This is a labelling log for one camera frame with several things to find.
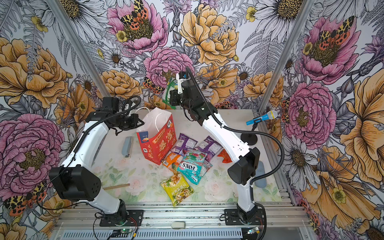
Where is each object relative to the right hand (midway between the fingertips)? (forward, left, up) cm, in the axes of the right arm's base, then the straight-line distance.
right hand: (170, 96), depth 74 cm
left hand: (-6, +16, -15) cm, 23 cm away
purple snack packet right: (-5, -21, -37) cm, 43 cm away
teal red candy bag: (-13, -10, -35) cm, 38 cm away
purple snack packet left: (-2, -3, -36) cm, 36 cm away
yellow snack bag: (-31, -1, -37) cm, 49 cm away
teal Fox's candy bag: (-22, -10, -34) cm, 42 cm away
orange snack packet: (-13, +3, -36) cm, 39 cm away
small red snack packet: (-15, -30, -37) cm, 50 cm away
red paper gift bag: (-11, +8, -12) cm, 18 cm away
